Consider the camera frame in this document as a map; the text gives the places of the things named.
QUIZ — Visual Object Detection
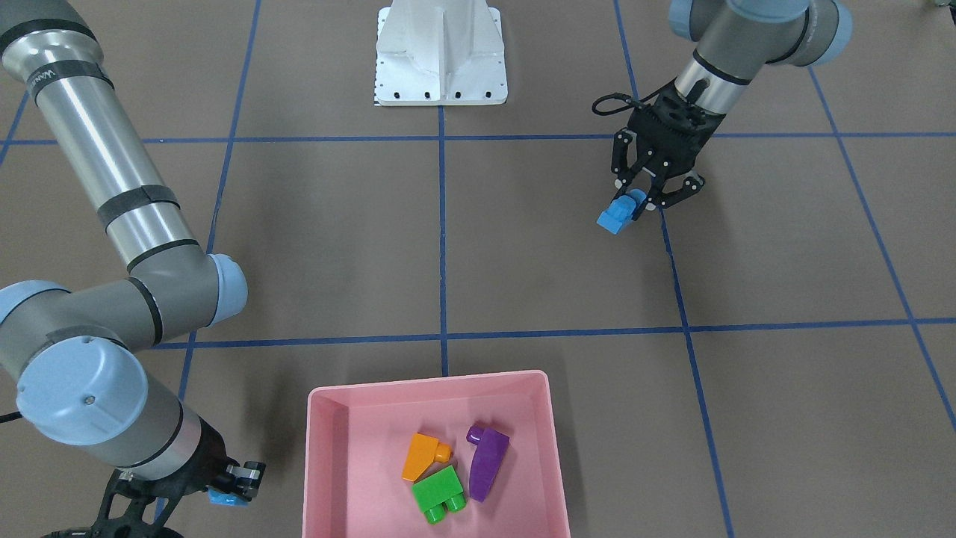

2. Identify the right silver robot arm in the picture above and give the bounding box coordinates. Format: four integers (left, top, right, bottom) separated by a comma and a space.
2, 1, 266, 537

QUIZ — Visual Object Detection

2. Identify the long blue four-stud block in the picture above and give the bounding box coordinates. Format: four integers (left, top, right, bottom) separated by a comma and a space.
595, 188, 648, 235

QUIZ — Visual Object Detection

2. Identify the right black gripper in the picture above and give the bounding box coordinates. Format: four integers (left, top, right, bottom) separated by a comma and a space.
47, 419, 267, 537

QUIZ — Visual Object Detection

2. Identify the small blue block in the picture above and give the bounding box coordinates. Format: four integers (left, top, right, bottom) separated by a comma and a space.
206, 488, 249, 507

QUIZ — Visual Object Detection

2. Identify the green two-stud block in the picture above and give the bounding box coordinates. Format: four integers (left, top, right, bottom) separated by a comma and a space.
411, 466, 468, 525

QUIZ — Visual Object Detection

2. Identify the purple sloped block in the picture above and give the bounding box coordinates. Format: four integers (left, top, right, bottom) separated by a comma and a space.
465, 424, 511, 503

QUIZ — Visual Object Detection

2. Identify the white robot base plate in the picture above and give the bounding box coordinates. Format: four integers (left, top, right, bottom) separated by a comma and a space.
373, 1, 509, 107

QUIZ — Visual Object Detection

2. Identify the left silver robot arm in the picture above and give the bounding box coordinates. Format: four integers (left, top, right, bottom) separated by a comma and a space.
603, 1, 854, 224

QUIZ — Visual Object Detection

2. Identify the pink plastic box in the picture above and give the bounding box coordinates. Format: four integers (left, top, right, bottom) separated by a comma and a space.
302, 370, 571, 537

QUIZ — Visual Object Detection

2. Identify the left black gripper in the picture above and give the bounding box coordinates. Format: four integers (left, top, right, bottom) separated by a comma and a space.
609, 86, 721, 214

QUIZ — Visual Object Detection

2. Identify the orange sloped block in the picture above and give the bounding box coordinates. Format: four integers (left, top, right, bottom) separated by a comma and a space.
400, 433, 452, 483

